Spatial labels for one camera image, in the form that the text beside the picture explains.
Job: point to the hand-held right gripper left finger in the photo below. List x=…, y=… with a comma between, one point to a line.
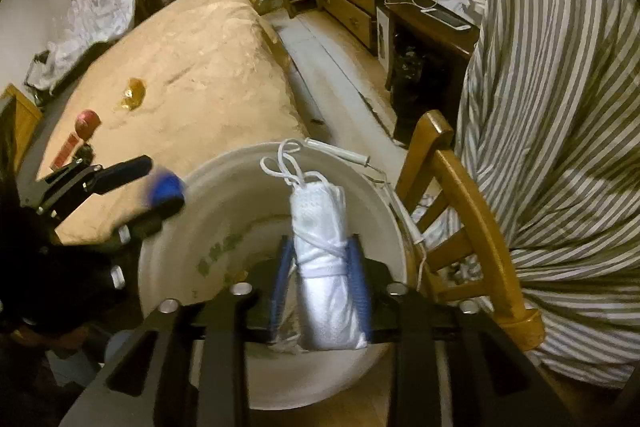
x=280, y=287

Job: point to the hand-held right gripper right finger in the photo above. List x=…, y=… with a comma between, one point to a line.
x=361, y=292

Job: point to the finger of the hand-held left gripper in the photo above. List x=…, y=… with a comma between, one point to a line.
x=167, y=189
x=125, y=172

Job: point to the white face mask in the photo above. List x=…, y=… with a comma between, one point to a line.
x=320, y=267

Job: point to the white plastic bin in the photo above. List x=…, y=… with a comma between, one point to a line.
x=225, y=217

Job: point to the pink carton box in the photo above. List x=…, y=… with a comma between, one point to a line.
x=67, y=152

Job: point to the red round lid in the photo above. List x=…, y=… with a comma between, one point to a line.
x=87, y=122

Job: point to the yellow plastic wrapper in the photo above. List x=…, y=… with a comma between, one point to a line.
x=132, y=94

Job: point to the wooden headboard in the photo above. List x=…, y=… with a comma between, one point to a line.
x=22, y=117

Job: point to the light wooden chair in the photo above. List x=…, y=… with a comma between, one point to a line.
x=480, y=217

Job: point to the clear plastic cover sheet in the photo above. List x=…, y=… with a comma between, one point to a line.
x=95, y=17

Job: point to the white cardboard box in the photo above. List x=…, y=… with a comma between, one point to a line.
x=384, y=32

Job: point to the grey striped cloth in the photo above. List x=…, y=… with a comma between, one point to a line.
x=550, y=107

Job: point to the dark wooden table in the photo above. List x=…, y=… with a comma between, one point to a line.
x=430, y=32

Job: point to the white flat device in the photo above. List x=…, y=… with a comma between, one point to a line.
x=447, y=18

